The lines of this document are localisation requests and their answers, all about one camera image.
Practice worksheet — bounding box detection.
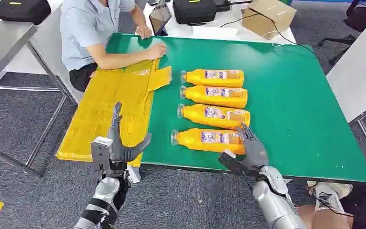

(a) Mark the person's left hand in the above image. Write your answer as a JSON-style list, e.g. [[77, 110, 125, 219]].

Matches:
[[135, 23, 153, 40]]

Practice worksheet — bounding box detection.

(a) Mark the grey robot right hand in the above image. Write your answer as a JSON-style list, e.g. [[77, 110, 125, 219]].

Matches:
[[236, 122, 269, 173]]

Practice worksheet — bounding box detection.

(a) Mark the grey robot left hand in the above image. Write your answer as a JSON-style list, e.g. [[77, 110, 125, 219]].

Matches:
[[107, 102, 153, 162]]

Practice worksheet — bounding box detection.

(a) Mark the person's right hand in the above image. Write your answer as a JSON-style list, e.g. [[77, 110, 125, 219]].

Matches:
[[146, 42, 168, 61]]

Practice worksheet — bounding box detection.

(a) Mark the orange drink bottle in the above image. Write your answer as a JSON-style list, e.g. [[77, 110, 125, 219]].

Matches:
[[170, 127, 247, 156], [176, 103, 252, 130], [180, 68, 245, 88], [179, 84, 249, 109]]

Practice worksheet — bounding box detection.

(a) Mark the dark tablet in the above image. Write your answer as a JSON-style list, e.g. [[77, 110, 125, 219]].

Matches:
[[148, 2, 173, 37]]

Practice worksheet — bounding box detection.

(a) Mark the white table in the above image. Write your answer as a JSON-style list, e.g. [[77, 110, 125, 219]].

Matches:
[[135, 0, 297, 45]]

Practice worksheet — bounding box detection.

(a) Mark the yellow cardboard sheet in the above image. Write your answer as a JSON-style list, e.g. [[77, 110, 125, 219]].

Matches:
[[55, 58, 173, 167]]

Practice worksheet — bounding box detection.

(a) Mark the black carry bag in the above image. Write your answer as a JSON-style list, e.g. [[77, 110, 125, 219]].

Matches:
[[0, 0, 52, 26], [173, 0, 218, 25]]

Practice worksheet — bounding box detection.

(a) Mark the person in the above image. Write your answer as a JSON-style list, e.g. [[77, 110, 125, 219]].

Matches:
[[59, 0, 168, 93], [296, 155, 366, 229]]

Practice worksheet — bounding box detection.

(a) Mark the green table mat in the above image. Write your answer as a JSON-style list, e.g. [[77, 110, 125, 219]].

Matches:
[[106, 32, 366, 184]]

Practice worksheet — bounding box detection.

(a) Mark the black power adapter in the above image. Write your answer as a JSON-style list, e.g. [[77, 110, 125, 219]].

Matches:
[[215, 0, 253, 12]]

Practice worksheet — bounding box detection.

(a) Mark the pale grey table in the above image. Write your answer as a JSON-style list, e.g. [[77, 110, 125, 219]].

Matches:
[[325, 8, 366, 162], [28, 4, 84, 105]]

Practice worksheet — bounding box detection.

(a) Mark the brown cardboard box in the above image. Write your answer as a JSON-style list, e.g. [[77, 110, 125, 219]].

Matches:
[[241, 0, 297, 41]]

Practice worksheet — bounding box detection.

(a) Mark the steel table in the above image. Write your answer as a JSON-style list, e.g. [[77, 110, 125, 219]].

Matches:
[[0, 20, 78, 178]]

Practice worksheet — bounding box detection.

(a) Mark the black office chair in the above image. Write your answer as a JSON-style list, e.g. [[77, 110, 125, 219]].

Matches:
[[317, 0, 366, 65]]

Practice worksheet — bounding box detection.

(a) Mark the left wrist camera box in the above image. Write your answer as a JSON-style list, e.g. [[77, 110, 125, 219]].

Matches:
[[91, 136, 113, 171]]

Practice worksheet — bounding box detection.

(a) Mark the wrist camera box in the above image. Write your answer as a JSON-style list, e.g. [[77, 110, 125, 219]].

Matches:
[[91, 136, 113, 171], [217, 150, 259, 177]]

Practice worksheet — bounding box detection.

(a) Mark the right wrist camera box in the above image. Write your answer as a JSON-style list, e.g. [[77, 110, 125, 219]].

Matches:
[[217, 150, 259, 177]]

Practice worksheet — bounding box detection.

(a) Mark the white cable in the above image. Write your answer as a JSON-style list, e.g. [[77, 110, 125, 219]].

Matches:
[[261, 30, 286, 48]]

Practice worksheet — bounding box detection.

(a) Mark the black cable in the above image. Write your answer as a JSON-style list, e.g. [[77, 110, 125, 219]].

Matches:
[[220, 12, 318, 56]]

